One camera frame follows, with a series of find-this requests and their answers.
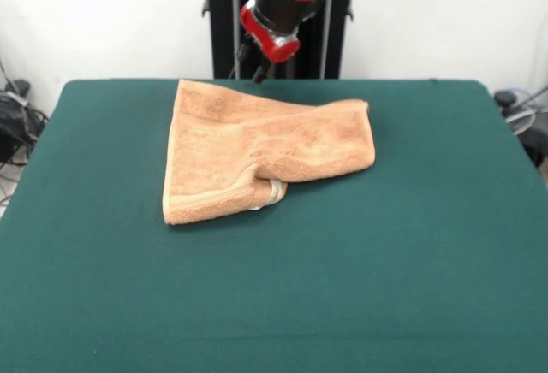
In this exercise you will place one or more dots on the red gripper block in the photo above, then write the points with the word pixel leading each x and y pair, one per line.
pixel 267 41

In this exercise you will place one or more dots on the tan terry towel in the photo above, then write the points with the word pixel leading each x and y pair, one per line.
pixel 278 150

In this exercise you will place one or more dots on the dark green table cloth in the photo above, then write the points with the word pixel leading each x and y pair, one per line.
pixel 171 283

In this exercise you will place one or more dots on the black floor equipment lump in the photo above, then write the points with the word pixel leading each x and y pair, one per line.
pixel 535 133
pixel 13 125

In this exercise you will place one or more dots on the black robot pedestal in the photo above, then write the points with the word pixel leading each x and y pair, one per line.
pixel 325 39

